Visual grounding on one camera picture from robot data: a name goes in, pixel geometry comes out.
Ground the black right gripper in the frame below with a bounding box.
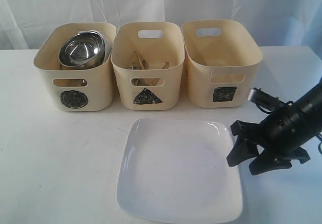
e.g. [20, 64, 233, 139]
[226, 105, 311, 176]

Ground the white square plate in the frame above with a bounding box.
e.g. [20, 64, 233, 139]
[117, 119, 243, 223]

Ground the wooden chopstick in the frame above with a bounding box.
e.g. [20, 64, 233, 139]
[141, 60, 169, 86]
[133, 50, 159, 86]

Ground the small white bowl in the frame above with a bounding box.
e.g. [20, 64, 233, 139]
[74, 30, 112, 69]

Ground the stainless steel bowl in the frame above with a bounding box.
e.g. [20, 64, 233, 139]
[58, 31, 106, 70]

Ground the steel table knife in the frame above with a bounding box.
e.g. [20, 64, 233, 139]
[136, 60, 150, 86]

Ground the steel spoon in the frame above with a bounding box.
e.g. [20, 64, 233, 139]
[129, 62, 141, 86]

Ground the steel mug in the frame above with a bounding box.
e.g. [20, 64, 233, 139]
[80, 79, 88, 86]

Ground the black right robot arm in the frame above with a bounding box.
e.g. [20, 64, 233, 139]
[226, 83, 321, 176]

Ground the cream bin square mark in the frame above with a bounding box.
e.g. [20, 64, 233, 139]
[182, 19, 263, 108]

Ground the cream bin triangle mark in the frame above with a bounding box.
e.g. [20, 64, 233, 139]
[111, 22, 185, 110]

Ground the white backdrop curtain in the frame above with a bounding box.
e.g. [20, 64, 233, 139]
[1, 0, 321, 55]

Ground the cream bin circle mark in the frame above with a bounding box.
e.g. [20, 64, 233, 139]
[34, 22, 117, 112]

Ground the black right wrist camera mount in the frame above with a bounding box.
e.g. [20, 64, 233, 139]
[247, 88, 286, 114]

